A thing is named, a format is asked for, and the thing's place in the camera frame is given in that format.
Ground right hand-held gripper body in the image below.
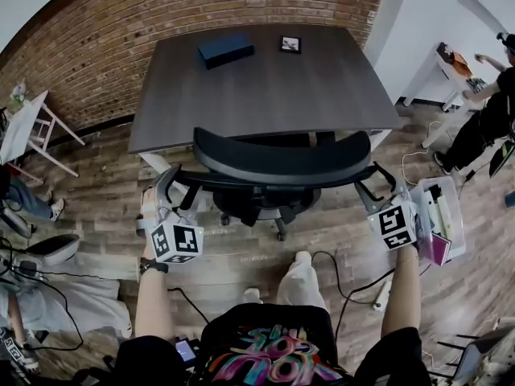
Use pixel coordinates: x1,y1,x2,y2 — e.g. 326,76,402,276
364,189,420,253

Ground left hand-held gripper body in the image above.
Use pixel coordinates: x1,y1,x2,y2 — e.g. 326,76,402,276
135,205,205,265

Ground black office chair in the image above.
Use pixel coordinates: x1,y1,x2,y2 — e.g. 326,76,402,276
171,126,394,242

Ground person's right forearm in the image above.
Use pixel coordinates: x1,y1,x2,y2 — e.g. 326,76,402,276
379,247,422,338

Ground person's left forearm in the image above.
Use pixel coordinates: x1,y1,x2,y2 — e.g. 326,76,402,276
134,269,179,340

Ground black wristband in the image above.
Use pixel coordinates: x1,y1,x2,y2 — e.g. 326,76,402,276
138,257,170,275

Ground clear plastic storage bin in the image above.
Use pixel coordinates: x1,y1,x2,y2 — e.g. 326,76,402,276
409,175,468,267

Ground pink book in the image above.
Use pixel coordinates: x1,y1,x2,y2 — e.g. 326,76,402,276
426,231,453,267

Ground white power strip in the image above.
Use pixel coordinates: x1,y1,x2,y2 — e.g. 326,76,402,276
371,281,393,311

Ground person's legs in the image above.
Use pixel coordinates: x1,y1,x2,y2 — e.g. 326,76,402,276
244,250,328,310

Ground black phone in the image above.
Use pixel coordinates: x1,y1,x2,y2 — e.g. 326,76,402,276
175,335,199,366

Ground dark wooden desk white legs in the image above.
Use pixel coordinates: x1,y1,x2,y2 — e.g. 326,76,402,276
127,24,404,197

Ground orange box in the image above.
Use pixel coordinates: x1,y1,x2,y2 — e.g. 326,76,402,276
450,52,474,76

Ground dark brown box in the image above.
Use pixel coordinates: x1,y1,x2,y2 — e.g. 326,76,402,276
436,42,456,62

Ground person's black printed t-shirt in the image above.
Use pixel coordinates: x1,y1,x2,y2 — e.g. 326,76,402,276
114,302,435,386

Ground white side table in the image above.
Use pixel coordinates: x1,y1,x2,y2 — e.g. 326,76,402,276
0,90,87,185

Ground dark blue box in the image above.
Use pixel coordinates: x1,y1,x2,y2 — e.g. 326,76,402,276
196,33,256,72

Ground black metal-framed chair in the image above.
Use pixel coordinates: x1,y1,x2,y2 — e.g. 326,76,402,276
435,322,515,386

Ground small potted plant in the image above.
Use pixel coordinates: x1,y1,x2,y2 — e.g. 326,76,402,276
10,77,30,109

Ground white cable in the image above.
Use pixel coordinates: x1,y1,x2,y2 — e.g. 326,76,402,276
401,120,444,185

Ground black cable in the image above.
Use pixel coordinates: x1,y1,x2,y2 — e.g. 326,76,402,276
311,250,398,338

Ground small black picture frame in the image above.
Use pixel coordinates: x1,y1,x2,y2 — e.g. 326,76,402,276
278,35,303,55

